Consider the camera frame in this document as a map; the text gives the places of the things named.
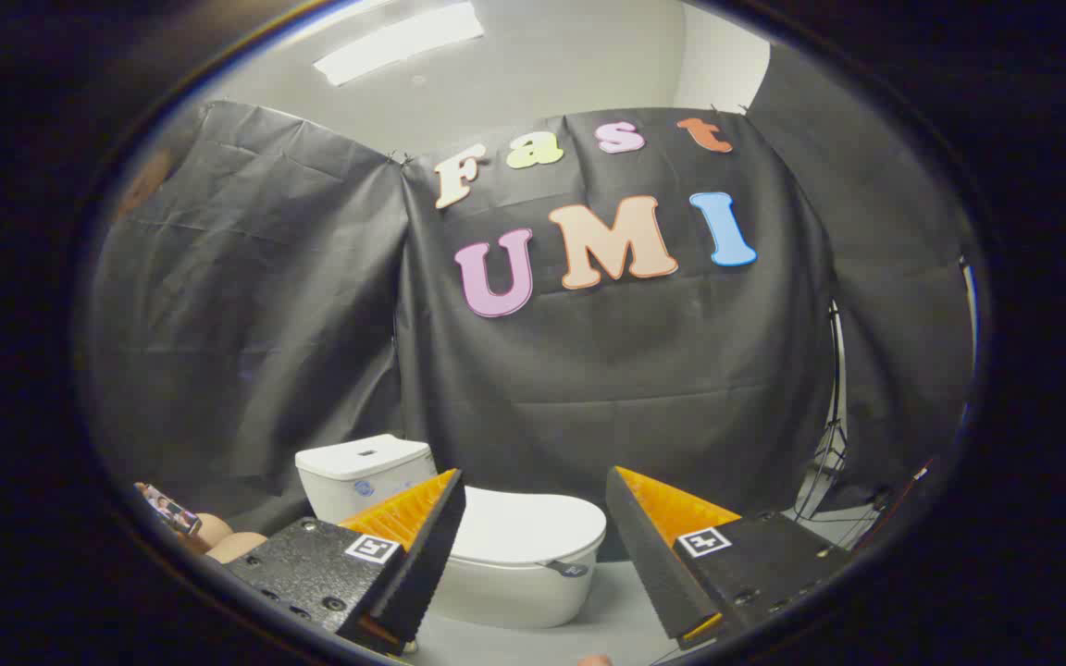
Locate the white toilet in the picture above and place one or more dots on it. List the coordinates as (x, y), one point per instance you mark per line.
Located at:
(348, 490)

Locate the smartphone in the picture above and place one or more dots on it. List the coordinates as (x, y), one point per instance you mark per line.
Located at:
(168, 509)

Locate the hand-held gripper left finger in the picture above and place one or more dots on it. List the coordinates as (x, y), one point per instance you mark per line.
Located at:
(422, 564)

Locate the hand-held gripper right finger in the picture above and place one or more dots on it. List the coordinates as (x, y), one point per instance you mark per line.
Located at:
(649, 564)

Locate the white toilet lid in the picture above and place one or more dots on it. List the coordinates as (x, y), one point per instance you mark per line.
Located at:
(524, 523)

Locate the black backdrop cloth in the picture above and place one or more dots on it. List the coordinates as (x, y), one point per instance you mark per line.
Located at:
(635, 370)

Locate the black tripod stand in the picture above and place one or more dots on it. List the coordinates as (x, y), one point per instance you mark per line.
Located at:
(835, 435)

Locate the person's bare leg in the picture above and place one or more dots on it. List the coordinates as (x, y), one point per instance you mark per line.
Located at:
(232, 546)

